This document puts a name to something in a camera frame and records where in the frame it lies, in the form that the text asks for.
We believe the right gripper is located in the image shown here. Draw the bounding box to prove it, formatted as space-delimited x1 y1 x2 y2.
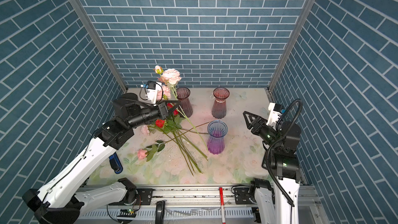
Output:
244 111 280 151

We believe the pink carnation spray stem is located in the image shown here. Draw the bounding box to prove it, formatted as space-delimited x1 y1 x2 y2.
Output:
153 65 209 150

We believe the red rose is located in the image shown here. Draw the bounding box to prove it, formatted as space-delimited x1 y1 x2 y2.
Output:
155 119 165 129

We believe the purple blue gradient vase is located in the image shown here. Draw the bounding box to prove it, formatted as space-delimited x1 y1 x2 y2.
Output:
207 120 228 155

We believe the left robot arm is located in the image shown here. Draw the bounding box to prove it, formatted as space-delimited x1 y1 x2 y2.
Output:
22 93 180 224

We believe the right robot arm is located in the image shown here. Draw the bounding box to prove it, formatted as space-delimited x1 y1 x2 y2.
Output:
234 110 301 224

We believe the dark purple glass vase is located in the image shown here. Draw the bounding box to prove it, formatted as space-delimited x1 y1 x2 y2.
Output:
176 87 193 117

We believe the pink glass vase with ribbon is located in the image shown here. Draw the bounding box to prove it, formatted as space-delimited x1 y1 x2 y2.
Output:
211 87 230 119

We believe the red carnation stem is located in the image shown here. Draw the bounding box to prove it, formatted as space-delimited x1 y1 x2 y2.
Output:
166 103 180 116

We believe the pink rose on table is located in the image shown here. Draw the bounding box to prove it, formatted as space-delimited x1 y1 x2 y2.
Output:
137 119 208 166

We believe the blue black handheld device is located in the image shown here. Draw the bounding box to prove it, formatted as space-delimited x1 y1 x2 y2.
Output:
109 152 123 174

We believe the red white marker pen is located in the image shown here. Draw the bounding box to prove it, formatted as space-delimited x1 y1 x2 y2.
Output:
219 187 226 224

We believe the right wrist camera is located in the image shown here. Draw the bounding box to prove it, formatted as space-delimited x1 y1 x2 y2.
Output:
267 103 285 130

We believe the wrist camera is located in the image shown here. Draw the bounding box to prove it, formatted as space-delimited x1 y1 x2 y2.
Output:
140 81 163 104
267 103 285 130

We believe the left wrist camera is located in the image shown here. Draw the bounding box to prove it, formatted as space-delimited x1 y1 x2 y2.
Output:
140 81 163 104

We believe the aluminium mounting rail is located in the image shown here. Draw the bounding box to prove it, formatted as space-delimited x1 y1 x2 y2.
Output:
76 185 315 209

